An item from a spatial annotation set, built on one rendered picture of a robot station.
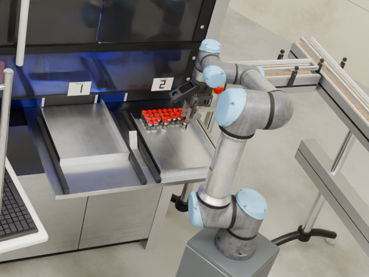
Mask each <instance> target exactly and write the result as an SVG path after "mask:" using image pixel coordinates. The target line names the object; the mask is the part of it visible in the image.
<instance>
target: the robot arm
mask: <svg viewBox="0 0 369 277"><path fill-rule="evenodd" d="M220 53H221V44H220V43H219V42H217V41H216V40H213V39H205V40H203V41H202V43H201V45H200V47H199V52H198V56H197V60H196V63H195V67H194V70H193V76H192V80H191V81H189V82H187V83H185V84H184V85H182V86H180V87H178V88H177V89H175V90H173V91H171V92H170V93H169V96H170V98H171V99H172V101H173V102H174V103H177V102H179V101H181V100H183V102H182V117H183V120H185V122H186V125H188V124H190V122H191V121H192V120H196V119H199V118H201V117H202V114H201V113H199V112H198V109H199V108H198V107H197V106H200V107H203V106H205V107H210V105H211V102H212V100H213V95H212V91H213V88H218V87H221V86H223V85H224V84H233V85H242V86H243V87H244V88H245V89H243V88H229V89H226V90H225V91H224V92H223V93H222V94H221V96H220V98H219V100H218V102H217V106H216V107H217V109H216V112H215V118H216V122H217V124H218V125H219V129H220V130H221V133H220V136H219V140H218V142H217V145H216V148H215V152H214V155H213V158H212V161H211V164H210V168H209V171H208V174H207V176H206V180H205V183H202V184H201V185H200V186H199V187H198V191H197V192H195V191H194V192H191V193H190V194H189V199H188V212H189V219H190V222H191V224H192V225H193V226H196V227H202V228H219V229H218V231H217V233H216V235H215V239H214V241H215V246H216V248H217V249H218V250H219V252H220V253H221V254H223V255H224V256H225V257H227V258H229V259H232V260H236V261H244V260H247V259H249V258H251V257H252V256H253V255H254V253H255V251H256V247H257V233H258V231H259V229H260V226H261V224H262V221H263V219H264V218H265V216H266V211H267V203H266V200H265V199H264V198H263V196H262V195H260V194H259V193H258V192H256V191H254V190H252V189H246V188H244V189H240V190H239V191H237V193H236V194H235V195H232V194H231V193H230V188H231V185H232V182H233V179H234V176H235V174H236V171H237V168H238V165H239V162H240V159H241V157H242V154H243V151H244V148H245V145H246V142H247V140H249V139H251V138H252V137H253V136H254V134H255V132H256V129H261V130H275V129H279V128H281V127H283V126H284V125H286V124H287V123H288V122H289V121H290V119H291V118H292V116H293V113H294V104H293V101H292V99H291V98H290V97H289V96H288V95H287V94H286V93H285V92H284V91H282V90H278V89H276V88H275V87H274V86H273V85H272V84H271V83H270V82H269V81H268V80H267V79H266V78H265V72H264V69H263V68H262V67H259V66H256V65H245V64H236V63H226V62H221V60H220V57H219V55H220ZM210 100H211V101H210ZM209 102H210V104H209Z"/></svg>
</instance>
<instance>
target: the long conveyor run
mask: <svg viewBox="0 0 369 277"><path fill-rule="evenodd" d="M310 40H311V42H307V41H306V40H305V39H304V38H303V37H301V38H300V41H301V42H299V43H297V42H293V44H292V46H291V49H290V51H289V54H288V58H289V59H308V58H311V59H312V61H311V63H309V64H310V66H318V67H319V68H318V70H314V71H315V72H316V73H317V74H319V75H320V76H321V78H320V80H319V82H318V85H317V87H316V91H317V92H318V94H319V95H320V96H321V97H322V98H323V99H324V100H325V102H326V103H327V104H328V105H329V106H330V108H331V109H332V110H333V111H334V112H335V113H336V115H337V116H338V117H339V118H340V119H341V121H342V122H343V123H344V124H345V125H346V126H347V128H348V129H349V130H350V131H351V132H352V133H353V135H354V136H355V137H356V138H357V139H358V140H359V141H360V143H361V144H362V145H363V146H364V147H365V149H366V150H367V151H368V152H369V97H368V95H367V94H365V93H364V92H363V90H362V89H361V88H360V87H359V86H358V85H357V84H356V83H355V82H354V81H353V79H352V78H351V77H350V76H349V75H348V74H347V73H346V72H345V71H344V70H343V68H344V66H345V62H346V61H347V58H346V57H344V58H343V61H341V63H340V64H338V63H337V62H336V61H335V60H334V59H333V58H332V57H331V56H330V55H329V54H328V53H327V52H326V51H325V49H324V48H323V47H322V46H321V45H320V44H319V43H318V42H317V41H316V40H315V39H314V38H313V37H311V39H310Z"/></svg>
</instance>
